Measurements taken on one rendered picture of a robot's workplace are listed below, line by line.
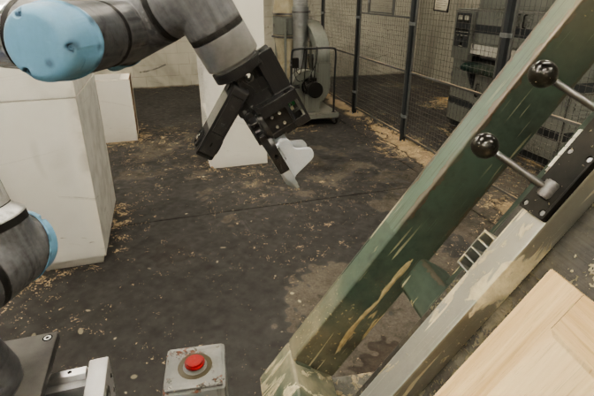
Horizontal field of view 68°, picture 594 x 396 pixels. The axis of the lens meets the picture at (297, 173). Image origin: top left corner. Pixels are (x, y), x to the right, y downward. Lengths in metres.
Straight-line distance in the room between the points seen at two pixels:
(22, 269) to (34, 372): 0.18
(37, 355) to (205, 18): 0.66
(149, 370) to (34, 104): 1.53
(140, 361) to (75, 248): 1.01
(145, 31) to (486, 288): 0.57
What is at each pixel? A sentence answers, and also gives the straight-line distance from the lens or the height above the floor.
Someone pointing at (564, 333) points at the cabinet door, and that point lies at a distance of 0.65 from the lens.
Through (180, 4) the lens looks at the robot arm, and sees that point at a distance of 0.57.
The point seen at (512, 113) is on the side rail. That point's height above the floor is 1.43.
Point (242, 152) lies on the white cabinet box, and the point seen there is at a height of 0.14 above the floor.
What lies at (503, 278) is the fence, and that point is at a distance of 0.70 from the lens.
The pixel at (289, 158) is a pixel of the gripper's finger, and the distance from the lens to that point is 0.65.
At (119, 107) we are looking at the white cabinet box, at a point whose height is 0.41.
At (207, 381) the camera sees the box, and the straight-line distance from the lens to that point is 0.96.
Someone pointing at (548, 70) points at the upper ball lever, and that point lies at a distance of 0.68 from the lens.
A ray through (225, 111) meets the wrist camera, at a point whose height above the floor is 1.48.
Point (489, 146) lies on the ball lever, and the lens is 0.66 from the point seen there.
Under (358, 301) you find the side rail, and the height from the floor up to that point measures 1.04.
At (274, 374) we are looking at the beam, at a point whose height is 0.86.
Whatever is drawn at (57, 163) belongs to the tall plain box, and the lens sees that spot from 2.90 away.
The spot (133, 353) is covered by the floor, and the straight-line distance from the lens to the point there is 2.46.
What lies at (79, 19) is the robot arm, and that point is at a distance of 0.50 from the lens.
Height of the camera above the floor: 1.63
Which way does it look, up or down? 22 degrees down
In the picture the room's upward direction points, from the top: straight up
